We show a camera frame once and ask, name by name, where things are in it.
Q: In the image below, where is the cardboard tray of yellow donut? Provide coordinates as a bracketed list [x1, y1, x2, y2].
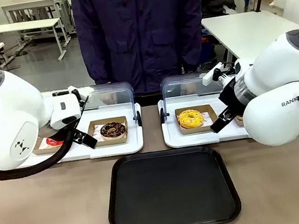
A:
[174, 102, 221, 137]

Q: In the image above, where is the cardboard tray of drizzled donut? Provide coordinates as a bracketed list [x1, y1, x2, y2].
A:
[234, 113, 246, 129]

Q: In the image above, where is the black bag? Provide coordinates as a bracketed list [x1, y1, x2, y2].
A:
[201, 0, 238, 19]

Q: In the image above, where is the white bench table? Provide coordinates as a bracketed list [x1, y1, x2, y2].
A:
[0, 15, 69, 70]

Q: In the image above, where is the clear display case lid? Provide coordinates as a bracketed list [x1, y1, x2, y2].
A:
[76, 79, 143, 135]
[154, 66, 242, 124]

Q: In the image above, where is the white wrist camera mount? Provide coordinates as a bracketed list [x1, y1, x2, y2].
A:
[199, 58, 244, 88]
[51, 83, 90, 111]

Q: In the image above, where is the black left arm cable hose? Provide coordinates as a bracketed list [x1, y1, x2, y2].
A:
[0, 128, 79, 179]

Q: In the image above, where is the cardboard tray of chocolate donut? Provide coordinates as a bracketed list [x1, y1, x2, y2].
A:
[84, 115, 131, 150]

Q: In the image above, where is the cardboard tray of red donut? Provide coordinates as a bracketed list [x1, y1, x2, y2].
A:
[30, 132, 69, 157]

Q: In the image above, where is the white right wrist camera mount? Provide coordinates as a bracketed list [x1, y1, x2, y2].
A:
[199, 58, 244, 88]

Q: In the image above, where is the white storage box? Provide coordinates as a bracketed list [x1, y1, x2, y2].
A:
[273, 0, 292, 16]

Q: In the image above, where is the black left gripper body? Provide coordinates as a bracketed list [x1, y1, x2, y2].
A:
[69, 126, 86, 145]

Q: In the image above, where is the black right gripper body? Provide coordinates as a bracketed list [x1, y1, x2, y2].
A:
[216, 77, 250, 118]

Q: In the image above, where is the chocolate sprinkled donut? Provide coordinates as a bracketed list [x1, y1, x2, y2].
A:
[98, 120, 128, 141]

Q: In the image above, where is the black plastic serving tray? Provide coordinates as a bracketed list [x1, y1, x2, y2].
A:
[99, 138, 244, 224]

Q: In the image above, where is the yellow glazed donut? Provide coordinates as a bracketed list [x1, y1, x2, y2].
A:
[176, 107, 205, 130]

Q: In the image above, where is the person in navy jacket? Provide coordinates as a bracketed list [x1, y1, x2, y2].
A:
[70, 0, 220, 116]

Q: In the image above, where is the red glazed donut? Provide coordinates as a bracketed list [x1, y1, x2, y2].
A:
[45, 134, 66, 149]

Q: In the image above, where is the large white table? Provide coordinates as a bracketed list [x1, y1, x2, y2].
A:
[200, 3, 299, 67]

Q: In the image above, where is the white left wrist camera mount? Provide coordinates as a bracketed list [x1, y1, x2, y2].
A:
[51, 83, 90, 111]

